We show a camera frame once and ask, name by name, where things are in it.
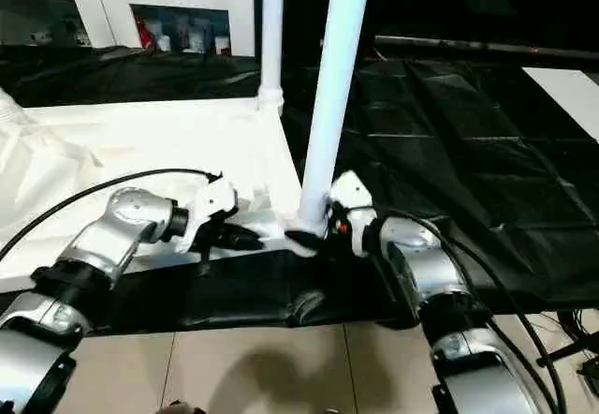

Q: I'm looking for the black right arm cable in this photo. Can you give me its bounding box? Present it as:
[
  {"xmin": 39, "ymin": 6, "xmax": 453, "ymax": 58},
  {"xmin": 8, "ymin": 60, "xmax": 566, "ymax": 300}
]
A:
[{"xmin": 339, "ymin": 205, "xmax": 570, "ymax": 414}]

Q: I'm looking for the grey white ornament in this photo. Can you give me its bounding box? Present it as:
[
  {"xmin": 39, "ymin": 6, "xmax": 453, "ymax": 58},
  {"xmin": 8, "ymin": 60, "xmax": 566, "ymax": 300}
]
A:
[{"xmin": 65, "ymin": 18, "xmax": 93, "ymax": 48}]

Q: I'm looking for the white plastic table top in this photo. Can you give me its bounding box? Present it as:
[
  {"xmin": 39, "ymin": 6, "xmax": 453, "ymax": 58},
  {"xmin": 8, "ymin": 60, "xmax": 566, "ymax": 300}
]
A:
[{"xmin": 0, "ymin": 96, "xmax": 324, "ymax": 293}]

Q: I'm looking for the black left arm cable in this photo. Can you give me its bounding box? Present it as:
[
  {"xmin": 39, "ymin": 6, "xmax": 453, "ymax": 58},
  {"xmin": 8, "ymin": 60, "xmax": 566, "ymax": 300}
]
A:
[{"xmin": 0, "ymin": 168, "xmax": 225, "ymax": 256}]

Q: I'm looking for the white flat panel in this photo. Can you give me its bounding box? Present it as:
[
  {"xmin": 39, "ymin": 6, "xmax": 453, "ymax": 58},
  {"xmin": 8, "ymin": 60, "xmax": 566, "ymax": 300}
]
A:
[{"xmin": 521, "ymin": 66, "xmax": 599, "ymax": 144}]

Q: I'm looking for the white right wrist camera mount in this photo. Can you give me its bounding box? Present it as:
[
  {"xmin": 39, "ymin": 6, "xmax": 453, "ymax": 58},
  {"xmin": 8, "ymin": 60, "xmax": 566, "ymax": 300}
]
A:
[{"xmin": 327, "ymin": 170, "xmax": 378, "ymax": 259}]

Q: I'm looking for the black stand rod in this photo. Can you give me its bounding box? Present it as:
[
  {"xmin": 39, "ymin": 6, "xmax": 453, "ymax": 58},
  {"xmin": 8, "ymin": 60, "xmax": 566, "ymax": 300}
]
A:
[{"xmin": 536, "ymin": 338, "xmax": 599, "ymax": 368}]

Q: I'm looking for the black floor cable bundle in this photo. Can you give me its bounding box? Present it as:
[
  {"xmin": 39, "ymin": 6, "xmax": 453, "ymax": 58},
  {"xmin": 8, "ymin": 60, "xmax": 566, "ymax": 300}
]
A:
[{"xmin": 556, "ymin": 308, "xmax": 599, "ymax": 346}]

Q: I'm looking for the black mat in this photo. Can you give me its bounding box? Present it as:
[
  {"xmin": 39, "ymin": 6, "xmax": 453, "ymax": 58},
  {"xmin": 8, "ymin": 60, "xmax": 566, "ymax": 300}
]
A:
[{"xmin": 0, "ymin": 41, "xmax": 599, "ymax": 333}]

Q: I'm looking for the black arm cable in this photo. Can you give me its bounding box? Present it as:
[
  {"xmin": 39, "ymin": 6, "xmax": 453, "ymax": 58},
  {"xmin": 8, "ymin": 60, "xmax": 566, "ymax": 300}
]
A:
[
  {"xmin": 0, "ymin": 168, "xmax": 225, "ymax": 256},
  {"xmin": 339, "ymin": 205, "xmax": 570, "ymax": 414}
]

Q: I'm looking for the white plastic table leg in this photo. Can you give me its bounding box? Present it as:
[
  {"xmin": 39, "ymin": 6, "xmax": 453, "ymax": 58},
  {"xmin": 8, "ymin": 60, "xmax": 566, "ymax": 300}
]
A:
[
  {"xmin": 0, "ymin": 86, "xmax": 27, "ymax": 127},
  {"xmin": 256, "ymin": 0, "xmax": 286, "ymax": 113},
  {"xmin": 297, "ymin": 0, "xmax": 375, "ymax": 242}
]

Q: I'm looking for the white textured jar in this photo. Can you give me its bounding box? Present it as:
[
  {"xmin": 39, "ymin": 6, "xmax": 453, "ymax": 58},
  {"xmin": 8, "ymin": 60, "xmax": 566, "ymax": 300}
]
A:
[{"xmin": 185, "ymin": 22, "xmax": 203, "ymax": 53}]

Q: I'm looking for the dark metal rod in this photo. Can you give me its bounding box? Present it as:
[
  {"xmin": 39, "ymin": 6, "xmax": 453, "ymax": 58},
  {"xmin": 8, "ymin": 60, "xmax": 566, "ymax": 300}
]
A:
[{"xmin": 373, "ymin": 35, "xmax": 599, "ymax": 60}]

